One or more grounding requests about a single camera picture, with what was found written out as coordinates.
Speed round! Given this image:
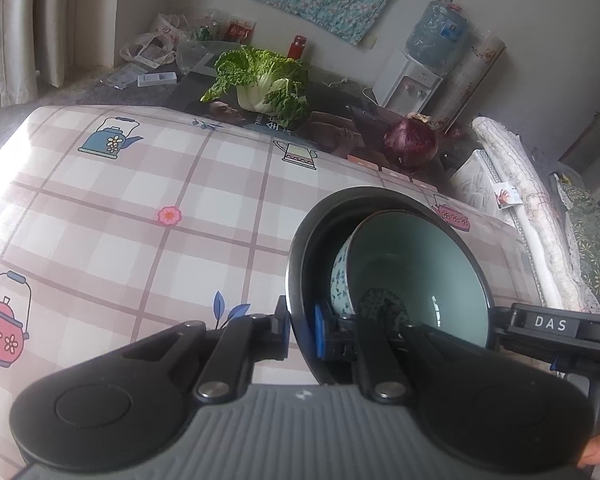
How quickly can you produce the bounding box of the stainless steel bowl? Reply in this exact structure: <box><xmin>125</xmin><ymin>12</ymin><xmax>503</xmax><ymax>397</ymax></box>
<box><xmin>286</xmin><ymin>188</ymin><xmax>494</xmax><ymax>385</ymax></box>

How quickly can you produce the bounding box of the teal ceramic bowl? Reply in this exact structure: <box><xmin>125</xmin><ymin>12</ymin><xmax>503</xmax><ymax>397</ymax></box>
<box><xmin>329</xmin><ymin>210</ymin><xmax>492</xmax><ymax>348</ymax></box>

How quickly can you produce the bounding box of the green floral cushion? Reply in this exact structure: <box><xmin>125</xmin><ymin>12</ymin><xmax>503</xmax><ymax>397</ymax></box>
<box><xmin>553</xmin><ymin>174</ymin><xmax>600</xmax><ymax>314</ymax></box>

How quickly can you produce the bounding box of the white lace cloth roll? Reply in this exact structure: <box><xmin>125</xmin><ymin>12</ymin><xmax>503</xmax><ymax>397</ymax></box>
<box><xmin>471</xmin><ymin>116</ymin><xmax>600</xmax><ymax>314</ymax></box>

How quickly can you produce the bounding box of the plaid teapot tablecloth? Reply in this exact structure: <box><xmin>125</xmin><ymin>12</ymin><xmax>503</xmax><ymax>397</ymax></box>
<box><xmin>0</xmin><ymin>106</ymin><xmax>540</xmax><ymax>479</ymax></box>

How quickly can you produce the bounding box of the red onion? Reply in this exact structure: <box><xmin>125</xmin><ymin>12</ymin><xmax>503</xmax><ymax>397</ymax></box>
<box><xmin>382</xmin><ymin>113</ymin><xmax>439</xmax><ymax>170</ymax></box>

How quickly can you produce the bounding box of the dark printed board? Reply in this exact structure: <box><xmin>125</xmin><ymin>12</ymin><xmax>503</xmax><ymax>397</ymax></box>
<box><xmin>166</xmin><ymin>62</ymin><xmax>446</xmax><ymax>186</ymax></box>

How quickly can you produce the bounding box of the green napa cabbage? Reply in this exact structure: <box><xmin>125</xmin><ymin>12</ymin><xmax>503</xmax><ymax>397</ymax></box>
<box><xmin>200</xmin><ymin>46</ymin><xmax>309</xmax><ymax>128</ymax></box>

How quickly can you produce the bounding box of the white water dispenser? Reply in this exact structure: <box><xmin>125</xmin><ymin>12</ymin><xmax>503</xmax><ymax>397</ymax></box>
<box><xmin>372</xmin><ymin>49</ymin><xmax>443</xmax><ymax>116</ymax></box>

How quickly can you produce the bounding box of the white plastic bag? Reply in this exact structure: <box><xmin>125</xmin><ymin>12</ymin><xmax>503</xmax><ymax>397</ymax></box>
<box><xmin>119</xmin><ymin>13</ymin><xmax>188</xmax><ymax>70</ymax></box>

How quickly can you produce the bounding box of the blue water jug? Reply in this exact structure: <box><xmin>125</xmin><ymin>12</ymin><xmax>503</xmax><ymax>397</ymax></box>
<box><xmin>405</xmin><ymin>1</ymin><xmax>469</xmax><ymax>75</ymax></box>

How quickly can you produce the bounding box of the beige curtain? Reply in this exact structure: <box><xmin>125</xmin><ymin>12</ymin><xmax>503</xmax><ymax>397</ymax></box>
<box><xmin>0</xmin><ymin>0</ymin><xmax>118</xmax><ymax>107</ymax></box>

